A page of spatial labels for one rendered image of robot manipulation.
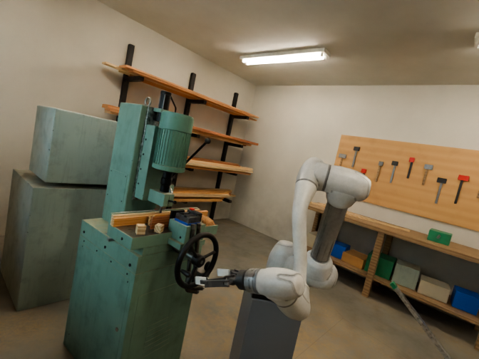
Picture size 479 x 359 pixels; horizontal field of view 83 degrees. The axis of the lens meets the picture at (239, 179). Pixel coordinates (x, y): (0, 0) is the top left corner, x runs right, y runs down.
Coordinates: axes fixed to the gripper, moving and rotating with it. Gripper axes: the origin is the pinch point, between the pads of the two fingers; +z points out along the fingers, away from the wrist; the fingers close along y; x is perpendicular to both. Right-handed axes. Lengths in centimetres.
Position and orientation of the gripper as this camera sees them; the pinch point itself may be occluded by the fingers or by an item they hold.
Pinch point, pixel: (209, 276)
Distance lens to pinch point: 122.7
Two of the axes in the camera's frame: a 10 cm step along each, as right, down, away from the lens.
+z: -8.1, 1.3, 5.7
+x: 0.8, 9.9, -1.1
